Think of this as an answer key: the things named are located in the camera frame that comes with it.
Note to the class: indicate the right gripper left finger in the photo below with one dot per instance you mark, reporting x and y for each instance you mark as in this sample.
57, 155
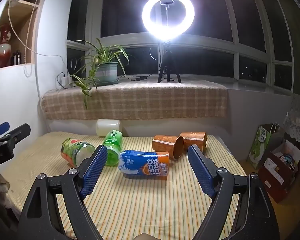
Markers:
40, 217

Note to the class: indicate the orange patterned paper cup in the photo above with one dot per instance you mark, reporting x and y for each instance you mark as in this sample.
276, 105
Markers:
174, 145

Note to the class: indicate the red cardboard box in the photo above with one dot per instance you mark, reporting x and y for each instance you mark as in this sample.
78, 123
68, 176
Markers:
279, 170

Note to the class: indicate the green red label bottle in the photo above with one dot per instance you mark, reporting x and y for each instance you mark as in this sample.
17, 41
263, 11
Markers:
75, 151

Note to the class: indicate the red white ceramic vase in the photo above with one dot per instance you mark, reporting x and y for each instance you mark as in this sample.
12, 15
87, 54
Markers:
5, 47

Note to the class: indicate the small dark bottle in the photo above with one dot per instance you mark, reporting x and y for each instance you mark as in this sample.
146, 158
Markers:
16, 58

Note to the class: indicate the white power strip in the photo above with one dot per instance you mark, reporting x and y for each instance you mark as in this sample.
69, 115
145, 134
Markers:
66, 81

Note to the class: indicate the white lace cloth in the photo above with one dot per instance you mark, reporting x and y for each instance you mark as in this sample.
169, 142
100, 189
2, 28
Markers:
291, 125

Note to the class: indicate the white plastic jar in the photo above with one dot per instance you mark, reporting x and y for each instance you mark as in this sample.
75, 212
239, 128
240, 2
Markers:
104, 126

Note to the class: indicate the green tea bottle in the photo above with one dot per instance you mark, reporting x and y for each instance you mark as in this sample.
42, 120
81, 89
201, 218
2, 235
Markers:
113, 143

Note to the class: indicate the blue orange Arctic Ocean bottle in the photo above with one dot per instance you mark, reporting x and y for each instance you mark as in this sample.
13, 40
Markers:
137, 163

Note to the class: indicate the potted spider plant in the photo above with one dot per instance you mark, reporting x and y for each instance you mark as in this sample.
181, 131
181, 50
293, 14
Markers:
99, 67

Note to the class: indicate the plaid beige windowsill cloth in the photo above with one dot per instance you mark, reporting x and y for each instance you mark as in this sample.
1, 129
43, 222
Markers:
139, 101

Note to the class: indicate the wooden wall shelf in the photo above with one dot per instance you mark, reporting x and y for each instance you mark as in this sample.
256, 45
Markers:
22, 17

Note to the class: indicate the ring light on tripod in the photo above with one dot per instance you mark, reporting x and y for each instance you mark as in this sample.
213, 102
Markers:
167, 32

